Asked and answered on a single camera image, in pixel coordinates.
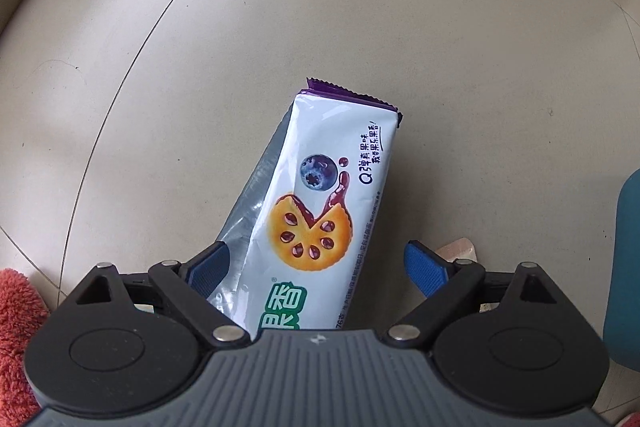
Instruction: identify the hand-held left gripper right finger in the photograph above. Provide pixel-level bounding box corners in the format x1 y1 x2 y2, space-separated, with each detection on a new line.
384 240 559 351

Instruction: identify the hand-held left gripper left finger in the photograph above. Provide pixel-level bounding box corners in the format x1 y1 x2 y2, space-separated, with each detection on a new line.
75 241 252 349

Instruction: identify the white purple biscuit packet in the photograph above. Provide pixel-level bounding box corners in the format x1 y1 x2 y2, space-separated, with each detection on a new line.
209 77 404 344

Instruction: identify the teal plastic bin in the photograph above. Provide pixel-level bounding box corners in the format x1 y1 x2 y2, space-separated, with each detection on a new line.
602 171 640 366

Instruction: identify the small beige wrapper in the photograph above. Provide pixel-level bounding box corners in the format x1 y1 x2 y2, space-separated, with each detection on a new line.
437 236 481 264

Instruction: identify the red fluffy cloth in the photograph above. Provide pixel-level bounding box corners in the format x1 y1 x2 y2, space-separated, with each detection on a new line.
0 268 52 427

